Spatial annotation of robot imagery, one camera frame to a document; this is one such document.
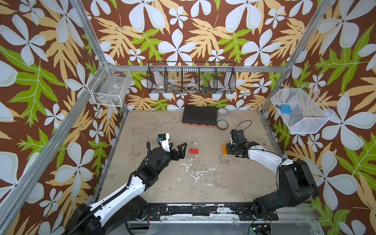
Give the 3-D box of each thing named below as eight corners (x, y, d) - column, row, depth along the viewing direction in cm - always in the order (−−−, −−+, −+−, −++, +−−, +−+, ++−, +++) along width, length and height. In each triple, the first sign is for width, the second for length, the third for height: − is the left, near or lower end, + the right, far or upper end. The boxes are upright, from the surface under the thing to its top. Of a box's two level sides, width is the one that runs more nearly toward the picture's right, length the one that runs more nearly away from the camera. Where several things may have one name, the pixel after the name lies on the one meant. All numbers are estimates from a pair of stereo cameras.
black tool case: (182, 127, 111) (182, 123, 107) (182, 109, 124) (182, 104, 120) (217, 127, 111) (219, 123, 107) (214, 109, 124) (215, 104, 120)
